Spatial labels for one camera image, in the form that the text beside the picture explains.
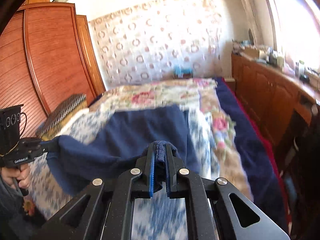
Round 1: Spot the brown wooden sideboard cabinet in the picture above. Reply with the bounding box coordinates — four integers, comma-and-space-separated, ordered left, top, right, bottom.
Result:
231, 53, 319, 146

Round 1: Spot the beige window side curtain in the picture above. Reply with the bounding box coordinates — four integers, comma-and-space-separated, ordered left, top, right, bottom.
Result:
240, 0, 263, 45

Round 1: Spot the cardboard box on sideboard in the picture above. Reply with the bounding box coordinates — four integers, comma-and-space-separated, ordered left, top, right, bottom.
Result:
243, 46, 266, 59

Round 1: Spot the floral pink green blanket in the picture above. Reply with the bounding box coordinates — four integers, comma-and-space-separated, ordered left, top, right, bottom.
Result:
89, 79, 254, 200

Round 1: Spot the light blue toy on box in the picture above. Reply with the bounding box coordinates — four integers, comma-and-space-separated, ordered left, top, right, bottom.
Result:
173, 65, 193, 79

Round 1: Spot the blue white floral bedspread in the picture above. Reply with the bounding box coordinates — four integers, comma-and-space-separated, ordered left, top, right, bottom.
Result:
33, 105, 220, 239

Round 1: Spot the white circle-pattern sheer curtain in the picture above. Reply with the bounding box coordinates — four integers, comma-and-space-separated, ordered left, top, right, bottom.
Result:
90, 0, 221, 87

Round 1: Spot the brown louvered wooden wardrobe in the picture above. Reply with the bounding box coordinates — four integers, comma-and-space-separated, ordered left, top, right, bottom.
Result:
1, 0, 105, 137

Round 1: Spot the navy blue bed blanket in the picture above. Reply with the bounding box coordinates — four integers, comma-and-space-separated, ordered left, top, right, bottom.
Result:
215, 77, 288, 232

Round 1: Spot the yellow pillow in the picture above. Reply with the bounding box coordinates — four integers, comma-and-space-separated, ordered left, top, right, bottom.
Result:
40, 101, 88, 141

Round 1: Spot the black ring-pattern folded cloth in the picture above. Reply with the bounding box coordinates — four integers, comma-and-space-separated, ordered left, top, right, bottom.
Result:
35, 94, 87, 140

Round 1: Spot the navy blue printed t-shirt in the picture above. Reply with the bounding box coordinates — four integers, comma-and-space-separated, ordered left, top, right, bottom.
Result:
46, 105, 200, 196

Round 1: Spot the bright window with wooden frame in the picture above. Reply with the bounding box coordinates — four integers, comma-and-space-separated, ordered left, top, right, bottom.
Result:
268, 0, 319, 72

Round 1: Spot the person left hand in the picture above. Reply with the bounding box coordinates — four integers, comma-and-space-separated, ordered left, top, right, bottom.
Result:
1, 164, 30, 189

